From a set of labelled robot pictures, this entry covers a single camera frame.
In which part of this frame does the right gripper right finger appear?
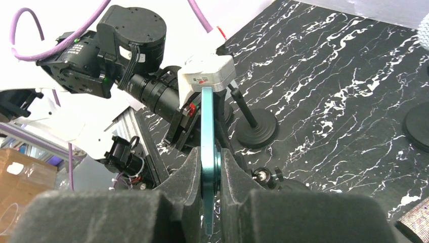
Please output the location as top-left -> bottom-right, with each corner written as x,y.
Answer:
220,149 -> 396,242

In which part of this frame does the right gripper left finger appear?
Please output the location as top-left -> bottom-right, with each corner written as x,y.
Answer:
9,147 -> 201,242

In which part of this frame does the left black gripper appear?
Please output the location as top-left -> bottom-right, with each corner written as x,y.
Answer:
127,65 -> 232,155

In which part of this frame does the black phone blue edge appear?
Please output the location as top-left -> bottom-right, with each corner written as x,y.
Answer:
200,87 -> 221,235

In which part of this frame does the black phone stand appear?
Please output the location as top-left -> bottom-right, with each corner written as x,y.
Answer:
228,85 -> 278,149

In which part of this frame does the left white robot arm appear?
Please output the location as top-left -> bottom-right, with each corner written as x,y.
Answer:
1,5 -> 235,160

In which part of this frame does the black microphone stand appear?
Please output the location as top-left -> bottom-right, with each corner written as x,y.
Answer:
403,102 -> 428,153

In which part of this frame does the cardboard box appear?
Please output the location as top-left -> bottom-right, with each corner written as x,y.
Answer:
1,148 -> 58,214

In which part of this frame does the clear plastic cup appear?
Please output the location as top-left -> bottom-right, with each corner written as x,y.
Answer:
1,202 -> 23,236

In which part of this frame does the glitter microphone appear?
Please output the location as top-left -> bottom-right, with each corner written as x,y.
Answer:
395,198 -> 428,243

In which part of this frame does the white microphone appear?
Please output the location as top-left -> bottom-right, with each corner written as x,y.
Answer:
417,19 -> 428,50

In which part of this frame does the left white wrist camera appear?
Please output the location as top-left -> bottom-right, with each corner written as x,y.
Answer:
178,54 -> 236,108

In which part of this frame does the aluminium frame rail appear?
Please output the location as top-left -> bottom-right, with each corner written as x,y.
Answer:
1,107 -> 142,160

